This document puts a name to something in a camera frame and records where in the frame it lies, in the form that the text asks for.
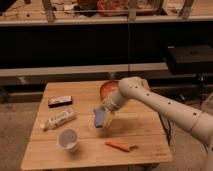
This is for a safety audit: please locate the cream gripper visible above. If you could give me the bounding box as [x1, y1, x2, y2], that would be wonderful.
[102, 95, 120, 128]

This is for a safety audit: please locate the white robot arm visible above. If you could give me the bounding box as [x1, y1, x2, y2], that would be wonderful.
[103, 77, 213, 171]

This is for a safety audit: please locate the orange bowl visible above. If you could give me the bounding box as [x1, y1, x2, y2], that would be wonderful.
[99, 80, 118, 100]

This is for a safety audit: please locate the orange carrot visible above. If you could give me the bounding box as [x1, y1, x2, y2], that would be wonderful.
[106, 141, 137, 152]

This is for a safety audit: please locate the black rectangular box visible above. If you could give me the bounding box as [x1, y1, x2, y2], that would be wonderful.
[48, 96, 73, 108]

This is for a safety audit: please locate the wooden table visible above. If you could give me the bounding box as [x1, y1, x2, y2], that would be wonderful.
[21, 81, 172, 171]

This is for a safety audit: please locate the white squeeze bottle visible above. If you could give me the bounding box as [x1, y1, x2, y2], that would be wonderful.
[40, 107, 76, 131]

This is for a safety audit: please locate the black case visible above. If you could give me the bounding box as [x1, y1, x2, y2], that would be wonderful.
[165, 45, 213, 74]

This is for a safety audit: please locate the long wooden shelf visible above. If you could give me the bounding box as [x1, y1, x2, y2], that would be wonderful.
[0, 0, 213, 77]

